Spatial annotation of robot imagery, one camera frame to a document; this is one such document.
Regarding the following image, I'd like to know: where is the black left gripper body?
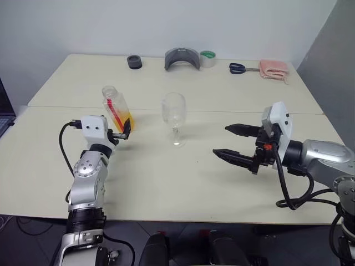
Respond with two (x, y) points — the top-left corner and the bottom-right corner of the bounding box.
(106, 129), (126, 145)

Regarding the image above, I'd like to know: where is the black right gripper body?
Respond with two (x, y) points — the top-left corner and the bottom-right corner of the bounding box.
(250, 124), (278, 176)

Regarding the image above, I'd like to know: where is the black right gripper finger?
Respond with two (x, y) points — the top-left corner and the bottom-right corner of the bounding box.
(212, 149), (257, 170)
(225, 123), (262, 139)

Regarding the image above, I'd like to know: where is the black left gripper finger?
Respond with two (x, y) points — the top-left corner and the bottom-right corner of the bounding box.
(122, 118), (132, 141)

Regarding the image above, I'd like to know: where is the plastic bottle with orange liquid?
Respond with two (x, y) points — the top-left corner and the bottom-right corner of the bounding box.
(101, 85), (137, 134)

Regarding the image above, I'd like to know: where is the clear wine glass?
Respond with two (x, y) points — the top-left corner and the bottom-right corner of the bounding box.
(160, 92), (187, 148)

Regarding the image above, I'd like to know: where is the black round cylinder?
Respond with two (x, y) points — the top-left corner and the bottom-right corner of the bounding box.
(126, 55), (144, 70)

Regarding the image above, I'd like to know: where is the pink folded cloth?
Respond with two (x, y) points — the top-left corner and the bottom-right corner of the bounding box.
(258, 58), (291, 85)

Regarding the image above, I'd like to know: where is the tape roll with green core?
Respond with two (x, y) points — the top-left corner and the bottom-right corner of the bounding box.
(199, 50), (217, 69)

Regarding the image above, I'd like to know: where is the grey curved plastic visor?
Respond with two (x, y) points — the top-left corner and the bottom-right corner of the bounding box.
(164, 47), (201, 72)

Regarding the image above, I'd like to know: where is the dark rounded shape red mark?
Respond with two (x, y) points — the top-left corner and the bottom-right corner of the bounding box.
(138, 230), (170, 266)
(199, 229), (252, 266)

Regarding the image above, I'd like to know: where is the dark laptop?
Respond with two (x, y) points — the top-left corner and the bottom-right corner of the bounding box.
(0, 74), (17, 138)

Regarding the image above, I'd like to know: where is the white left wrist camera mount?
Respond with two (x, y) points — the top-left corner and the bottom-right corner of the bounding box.
(80, 115), (118, 151)

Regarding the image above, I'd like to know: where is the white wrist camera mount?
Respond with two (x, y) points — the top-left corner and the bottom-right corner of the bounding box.
(80, 115), (118, 151)
(261, 101), (293, 170)

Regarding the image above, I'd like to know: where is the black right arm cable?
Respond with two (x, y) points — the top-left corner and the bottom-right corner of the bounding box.
(270, 140), (344, 212)

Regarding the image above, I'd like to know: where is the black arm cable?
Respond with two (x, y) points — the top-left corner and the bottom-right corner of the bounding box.
(58, 119), (84, 178)
(270, 140), (344, 212)

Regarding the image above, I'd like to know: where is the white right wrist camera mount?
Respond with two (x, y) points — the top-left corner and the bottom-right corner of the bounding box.
(261, 101), (293, 170)

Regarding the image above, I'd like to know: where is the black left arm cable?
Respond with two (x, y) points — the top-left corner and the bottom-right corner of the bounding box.
(58, 119), (84, 178)

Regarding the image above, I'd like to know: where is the black floor cable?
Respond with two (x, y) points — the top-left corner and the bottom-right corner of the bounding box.
(16, 217), (57, 237)

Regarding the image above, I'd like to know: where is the white floor cable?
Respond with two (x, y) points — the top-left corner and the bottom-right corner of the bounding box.
(0, 214), (13, 231)

